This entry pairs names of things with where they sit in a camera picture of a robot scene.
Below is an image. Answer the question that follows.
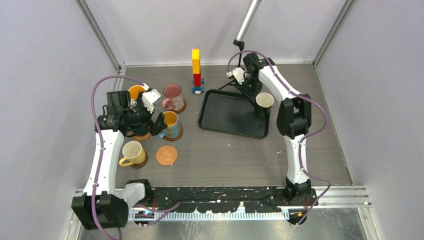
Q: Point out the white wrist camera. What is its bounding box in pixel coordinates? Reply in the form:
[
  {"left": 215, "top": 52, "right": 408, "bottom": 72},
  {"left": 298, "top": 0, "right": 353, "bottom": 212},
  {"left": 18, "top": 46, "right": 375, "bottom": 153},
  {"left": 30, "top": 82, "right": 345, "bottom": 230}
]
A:
[
  {"left": 141, "top": 83, "right": 162, "bottom": 114},
  {"left": 226, "top": 67, "right": 246, "bottom": 85}
]

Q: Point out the dark green mug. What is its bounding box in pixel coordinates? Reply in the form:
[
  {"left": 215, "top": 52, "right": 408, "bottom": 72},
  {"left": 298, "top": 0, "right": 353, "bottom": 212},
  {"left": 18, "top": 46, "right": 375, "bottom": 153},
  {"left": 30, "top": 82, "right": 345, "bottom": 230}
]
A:
[{"left": 125, "top": 124, "right": 149, "bottom": 138}]

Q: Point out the cream yellow mug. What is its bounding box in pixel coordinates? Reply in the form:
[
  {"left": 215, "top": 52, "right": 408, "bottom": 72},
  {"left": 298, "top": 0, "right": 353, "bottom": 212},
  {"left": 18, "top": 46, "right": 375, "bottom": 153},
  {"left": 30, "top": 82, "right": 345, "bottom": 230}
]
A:
[{"left": 118, "top": 140, "right": 146, "bottom": 167}]

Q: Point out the black serving tray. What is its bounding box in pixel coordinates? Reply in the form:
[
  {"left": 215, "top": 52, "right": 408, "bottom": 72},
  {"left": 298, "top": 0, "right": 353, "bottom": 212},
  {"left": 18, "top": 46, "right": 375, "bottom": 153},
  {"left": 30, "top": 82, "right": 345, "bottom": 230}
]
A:
[{"left": 198, "top": 89, "right": 270, "bottom": 139}]

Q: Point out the floral white mug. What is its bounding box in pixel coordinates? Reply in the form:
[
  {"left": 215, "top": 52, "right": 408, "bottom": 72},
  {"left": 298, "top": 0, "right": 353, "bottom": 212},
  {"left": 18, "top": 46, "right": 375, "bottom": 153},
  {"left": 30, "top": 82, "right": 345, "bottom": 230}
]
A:
[{"left": 128, "top": 85, "right": 147, "bottom": 108}]

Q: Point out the rattan coaster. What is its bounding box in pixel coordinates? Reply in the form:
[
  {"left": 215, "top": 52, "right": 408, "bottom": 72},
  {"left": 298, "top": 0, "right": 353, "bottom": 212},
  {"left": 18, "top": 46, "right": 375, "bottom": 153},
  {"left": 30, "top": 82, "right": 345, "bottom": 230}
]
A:
[
  {"left": 130, "top": 127, "right": 151, "bottom": 142},
  {"left": 156, "top": 145, "right": 178, "bottom": 166}
]

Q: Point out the silver metal pole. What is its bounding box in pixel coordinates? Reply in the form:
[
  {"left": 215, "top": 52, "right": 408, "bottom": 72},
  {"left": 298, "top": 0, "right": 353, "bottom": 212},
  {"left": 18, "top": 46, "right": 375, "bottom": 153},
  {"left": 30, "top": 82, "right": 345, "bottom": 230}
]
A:
[{"left": 234, "top": 0, "right": 262, "bottom": 43}]

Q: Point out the toy brick tower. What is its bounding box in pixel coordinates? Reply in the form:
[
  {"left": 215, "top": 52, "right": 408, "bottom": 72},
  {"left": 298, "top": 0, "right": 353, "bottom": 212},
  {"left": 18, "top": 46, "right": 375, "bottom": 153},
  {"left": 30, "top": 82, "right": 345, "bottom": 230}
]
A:
[{"left": 191, "top": 48, "right": 204, "bottom": 95}]

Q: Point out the black white-inside mug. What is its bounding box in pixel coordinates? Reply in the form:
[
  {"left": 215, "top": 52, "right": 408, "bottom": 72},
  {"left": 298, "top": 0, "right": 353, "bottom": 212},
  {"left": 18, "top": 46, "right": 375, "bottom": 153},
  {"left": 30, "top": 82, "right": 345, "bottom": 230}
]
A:
[{"left": 254, "top": 92, "right": 275, "bottom": 118}]

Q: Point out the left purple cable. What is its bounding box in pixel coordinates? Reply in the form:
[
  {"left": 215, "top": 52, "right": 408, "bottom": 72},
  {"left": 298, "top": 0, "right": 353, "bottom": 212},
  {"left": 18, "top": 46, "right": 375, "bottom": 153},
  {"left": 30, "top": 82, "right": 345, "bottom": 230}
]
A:
[{"left": 90, "top": 75, "right": 181, "bottom": 240}]

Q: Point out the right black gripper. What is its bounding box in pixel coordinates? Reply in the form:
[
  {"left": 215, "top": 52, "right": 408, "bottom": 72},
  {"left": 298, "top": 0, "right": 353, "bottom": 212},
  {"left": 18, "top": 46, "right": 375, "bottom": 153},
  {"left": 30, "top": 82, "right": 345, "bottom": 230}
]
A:
[{"left": 236, "top": 75, "right": 263, "bottom": 103}]

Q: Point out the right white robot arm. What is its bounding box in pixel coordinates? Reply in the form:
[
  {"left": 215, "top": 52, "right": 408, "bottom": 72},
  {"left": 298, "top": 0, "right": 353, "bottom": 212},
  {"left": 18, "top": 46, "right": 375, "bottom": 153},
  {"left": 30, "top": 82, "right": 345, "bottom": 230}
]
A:
[{"left": 227, "top": 50, "right": 313, "bottom": 205}]

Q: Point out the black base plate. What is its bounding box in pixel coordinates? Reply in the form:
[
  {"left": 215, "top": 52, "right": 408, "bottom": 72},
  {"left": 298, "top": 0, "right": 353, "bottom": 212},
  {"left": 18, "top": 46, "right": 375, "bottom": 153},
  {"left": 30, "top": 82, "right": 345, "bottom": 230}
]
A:
[{"left": 138, "top": 186, "right": 318, "bottom": 214}]

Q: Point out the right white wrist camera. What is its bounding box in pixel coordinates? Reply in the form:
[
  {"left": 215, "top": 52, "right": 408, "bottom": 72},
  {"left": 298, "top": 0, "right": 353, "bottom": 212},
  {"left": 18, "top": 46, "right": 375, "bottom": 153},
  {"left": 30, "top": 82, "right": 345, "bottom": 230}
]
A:
[{"left": 226, "top": 67, "right": 246, "bottom": 85}]

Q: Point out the dark brown wooden coaster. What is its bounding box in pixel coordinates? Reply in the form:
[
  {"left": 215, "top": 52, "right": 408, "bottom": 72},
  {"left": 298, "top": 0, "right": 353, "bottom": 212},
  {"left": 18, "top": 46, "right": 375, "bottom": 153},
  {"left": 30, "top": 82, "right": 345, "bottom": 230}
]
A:
[{"left": 130, "top": 153, "right": 149, "bottom": 169}]

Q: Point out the black tripod stand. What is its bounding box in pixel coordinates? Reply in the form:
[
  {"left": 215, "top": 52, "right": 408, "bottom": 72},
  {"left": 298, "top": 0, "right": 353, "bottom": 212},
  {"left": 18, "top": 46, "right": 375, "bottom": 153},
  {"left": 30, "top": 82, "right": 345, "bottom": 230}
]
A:
[{"left": 218, "top": 39, "right": 245, "bottom": 90}]

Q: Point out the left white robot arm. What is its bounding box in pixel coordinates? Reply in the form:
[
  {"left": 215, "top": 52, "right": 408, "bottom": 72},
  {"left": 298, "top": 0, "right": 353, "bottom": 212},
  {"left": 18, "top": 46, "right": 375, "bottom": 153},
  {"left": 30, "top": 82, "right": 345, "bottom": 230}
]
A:
[{"left": 71, "top": 89, "right": 166, "bottom": 230}]

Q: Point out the rattan coaster front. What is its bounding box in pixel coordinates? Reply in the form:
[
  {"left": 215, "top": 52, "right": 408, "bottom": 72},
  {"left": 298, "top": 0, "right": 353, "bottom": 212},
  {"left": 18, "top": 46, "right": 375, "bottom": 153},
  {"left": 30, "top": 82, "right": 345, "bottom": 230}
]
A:
[{"left": 130, "top": 127, "right": 151, "bottom": 142}]

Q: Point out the blue patterned mug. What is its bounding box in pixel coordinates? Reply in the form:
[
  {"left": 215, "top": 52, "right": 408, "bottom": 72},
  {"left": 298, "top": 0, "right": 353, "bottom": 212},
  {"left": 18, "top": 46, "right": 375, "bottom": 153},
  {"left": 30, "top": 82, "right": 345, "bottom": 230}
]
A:
[{"left": 156, "top": 111, "right": 183, "bottom": 139}]

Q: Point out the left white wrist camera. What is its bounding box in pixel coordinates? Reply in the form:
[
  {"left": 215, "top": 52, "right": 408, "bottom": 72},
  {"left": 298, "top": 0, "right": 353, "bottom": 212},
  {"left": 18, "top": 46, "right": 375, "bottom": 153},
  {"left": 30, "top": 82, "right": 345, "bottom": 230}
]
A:
[{"left": 141, "top": 83, "right": 162, "bottom": 114}]

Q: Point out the pink ghost mug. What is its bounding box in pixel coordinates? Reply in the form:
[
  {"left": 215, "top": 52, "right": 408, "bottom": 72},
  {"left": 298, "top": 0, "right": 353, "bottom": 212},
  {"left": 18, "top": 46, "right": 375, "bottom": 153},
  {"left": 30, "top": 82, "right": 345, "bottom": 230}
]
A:
[{"left": 162, "top": 83, "right": 185, "bottom": 111}]

